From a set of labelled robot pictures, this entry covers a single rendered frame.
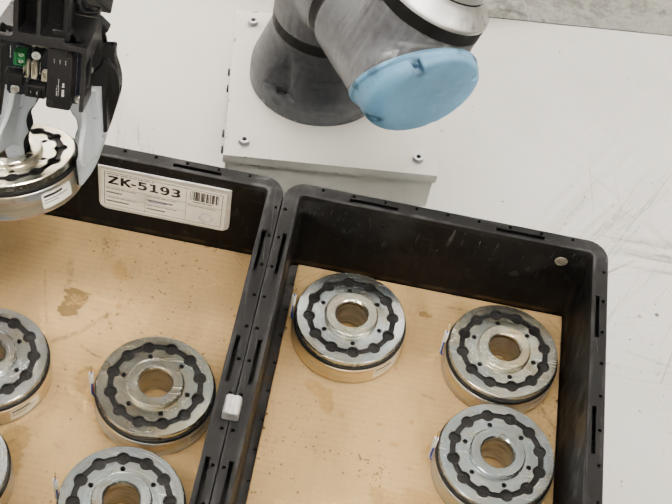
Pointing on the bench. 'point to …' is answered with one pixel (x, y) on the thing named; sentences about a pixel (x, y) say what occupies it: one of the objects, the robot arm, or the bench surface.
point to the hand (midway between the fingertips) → (53, 160)
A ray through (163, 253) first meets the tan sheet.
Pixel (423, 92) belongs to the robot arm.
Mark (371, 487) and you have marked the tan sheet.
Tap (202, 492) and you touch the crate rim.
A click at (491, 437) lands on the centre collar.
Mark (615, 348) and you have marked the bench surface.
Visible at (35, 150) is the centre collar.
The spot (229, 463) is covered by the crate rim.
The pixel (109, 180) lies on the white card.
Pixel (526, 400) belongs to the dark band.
